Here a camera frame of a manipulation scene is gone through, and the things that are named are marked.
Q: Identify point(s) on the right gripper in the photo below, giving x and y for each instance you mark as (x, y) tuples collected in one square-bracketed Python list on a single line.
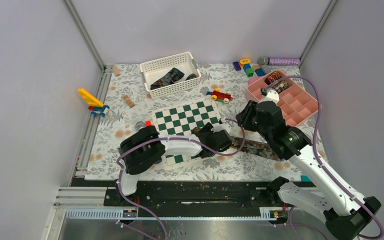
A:
[(243, 117)]

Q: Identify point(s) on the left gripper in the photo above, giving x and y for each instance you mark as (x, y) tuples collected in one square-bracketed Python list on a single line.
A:
[(206, 130)]

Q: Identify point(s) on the brown floral tie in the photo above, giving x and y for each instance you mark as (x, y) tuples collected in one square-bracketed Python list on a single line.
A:
[(250, 147)]

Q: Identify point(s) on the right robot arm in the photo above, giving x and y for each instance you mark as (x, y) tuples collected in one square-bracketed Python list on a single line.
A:
[(344, 211)]

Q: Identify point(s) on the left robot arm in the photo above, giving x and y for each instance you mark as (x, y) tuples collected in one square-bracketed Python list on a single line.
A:
[(148, 146)]

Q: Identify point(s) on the red toy car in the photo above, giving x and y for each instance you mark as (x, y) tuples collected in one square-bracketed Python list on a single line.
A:
[(216, 95)]

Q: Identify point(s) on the pink cylinder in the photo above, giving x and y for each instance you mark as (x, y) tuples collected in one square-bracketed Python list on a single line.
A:
[(252, 80)]

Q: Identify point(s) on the green white chessboard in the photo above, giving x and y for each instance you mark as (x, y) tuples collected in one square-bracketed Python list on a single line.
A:
[(181, 119)]

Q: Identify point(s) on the green block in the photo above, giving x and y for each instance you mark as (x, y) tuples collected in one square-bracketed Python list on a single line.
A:
[(249, 72)]

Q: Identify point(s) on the blue block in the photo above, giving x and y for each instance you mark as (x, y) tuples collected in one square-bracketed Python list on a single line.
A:
[(259, 72)]

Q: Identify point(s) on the brown rolled tie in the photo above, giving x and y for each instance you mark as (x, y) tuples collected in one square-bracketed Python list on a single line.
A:
[(281, 86)]

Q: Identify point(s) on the pink compartment tray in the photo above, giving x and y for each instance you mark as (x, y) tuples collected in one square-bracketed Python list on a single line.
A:
[(296, 104)]

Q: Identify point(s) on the red rolled tie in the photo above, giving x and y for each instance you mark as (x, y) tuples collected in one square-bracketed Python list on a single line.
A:
[(274, 76)]

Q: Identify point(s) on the purple block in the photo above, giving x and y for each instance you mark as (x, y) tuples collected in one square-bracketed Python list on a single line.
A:
[(236, 66)]

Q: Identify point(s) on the purple glitter microphone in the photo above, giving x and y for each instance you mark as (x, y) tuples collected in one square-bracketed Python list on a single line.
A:
[(278, 61)]

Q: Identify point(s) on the small red block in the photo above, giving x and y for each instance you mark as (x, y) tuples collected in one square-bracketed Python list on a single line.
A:
[(148, 123)]

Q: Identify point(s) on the white plastic basket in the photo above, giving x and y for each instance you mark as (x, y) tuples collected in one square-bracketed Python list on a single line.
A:
[(155, 69)]

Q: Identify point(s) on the teal block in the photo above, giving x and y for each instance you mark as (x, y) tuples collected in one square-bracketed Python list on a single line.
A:
[(305, 178)]

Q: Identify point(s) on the dark blue patterned tie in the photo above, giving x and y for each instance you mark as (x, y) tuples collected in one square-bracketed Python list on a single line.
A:
[(171, 77)]

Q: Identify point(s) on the black microphone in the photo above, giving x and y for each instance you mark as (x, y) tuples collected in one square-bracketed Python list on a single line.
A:
[(139, 125)]

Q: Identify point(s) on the floral table mat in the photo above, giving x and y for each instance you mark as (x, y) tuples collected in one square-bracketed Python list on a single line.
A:
[(119, 124)]

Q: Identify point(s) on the wooden block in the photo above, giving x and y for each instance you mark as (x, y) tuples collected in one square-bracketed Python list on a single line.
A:
[(128, 101), (116, 71)]

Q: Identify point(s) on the yellow blue toy crane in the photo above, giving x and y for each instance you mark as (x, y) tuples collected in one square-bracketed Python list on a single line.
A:
[(95, 106)]

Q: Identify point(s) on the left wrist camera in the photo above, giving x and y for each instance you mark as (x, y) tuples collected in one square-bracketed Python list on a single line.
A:
[(224, 126)]

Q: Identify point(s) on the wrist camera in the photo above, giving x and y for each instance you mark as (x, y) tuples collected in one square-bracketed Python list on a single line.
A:
[(269, 95), (224, 126)]

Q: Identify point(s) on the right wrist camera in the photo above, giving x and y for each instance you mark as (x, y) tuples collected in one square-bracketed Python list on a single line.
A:
[(269, 95)]

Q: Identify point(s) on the yellow ring block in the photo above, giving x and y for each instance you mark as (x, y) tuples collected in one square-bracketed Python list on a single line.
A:
[(244, 61)]

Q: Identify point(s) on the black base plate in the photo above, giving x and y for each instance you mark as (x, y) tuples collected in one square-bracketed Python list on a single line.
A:
[(189, 199)]

